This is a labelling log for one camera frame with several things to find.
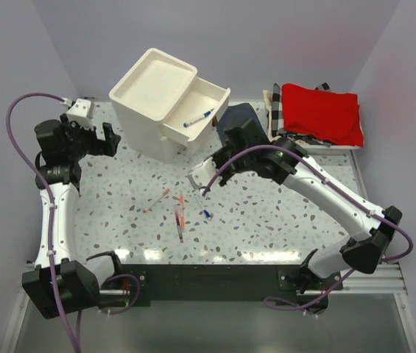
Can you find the cream drawer organizer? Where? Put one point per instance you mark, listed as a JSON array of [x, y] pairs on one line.
[[156, 96]]

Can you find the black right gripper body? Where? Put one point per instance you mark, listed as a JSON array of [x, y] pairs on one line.
[[240, 164]]

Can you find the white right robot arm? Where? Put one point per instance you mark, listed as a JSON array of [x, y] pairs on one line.
[[370, 228]]

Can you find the white cloth basket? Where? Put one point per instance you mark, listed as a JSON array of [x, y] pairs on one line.
[[310, 143]]

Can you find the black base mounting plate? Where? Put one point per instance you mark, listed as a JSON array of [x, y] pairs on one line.
[[211, 283]]

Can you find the dark blue pencil pouch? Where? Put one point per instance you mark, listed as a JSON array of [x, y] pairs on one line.
[[235, 116]]

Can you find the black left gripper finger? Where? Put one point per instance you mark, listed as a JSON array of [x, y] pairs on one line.
[[108, 130], [109, 147]]

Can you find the red pen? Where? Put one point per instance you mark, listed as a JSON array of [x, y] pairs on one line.
[[178, 224]]

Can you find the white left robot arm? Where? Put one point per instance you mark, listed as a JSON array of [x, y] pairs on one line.
[[58, 279]]

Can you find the blue-capped white marker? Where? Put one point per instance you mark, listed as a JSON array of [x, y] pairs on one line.
[[198, 118]]

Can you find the small blue-tipped pen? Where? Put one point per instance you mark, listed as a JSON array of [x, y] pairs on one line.
[[204, 210]]

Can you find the black white checkered cloth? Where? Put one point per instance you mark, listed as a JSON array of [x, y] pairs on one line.
[[275, 112]]

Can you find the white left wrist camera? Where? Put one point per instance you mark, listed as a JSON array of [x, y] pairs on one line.
[[81, 112]]

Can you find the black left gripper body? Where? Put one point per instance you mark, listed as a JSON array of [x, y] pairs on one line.
[[82, 140]]

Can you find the orange marker pen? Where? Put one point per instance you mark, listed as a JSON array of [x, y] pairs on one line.
[[182, 214]]

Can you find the red folded cloth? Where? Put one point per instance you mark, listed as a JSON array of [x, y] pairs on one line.
[[328, 116]]

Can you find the aluminium frame rail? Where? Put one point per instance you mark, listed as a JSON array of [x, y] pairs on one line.
[[254, 222]]

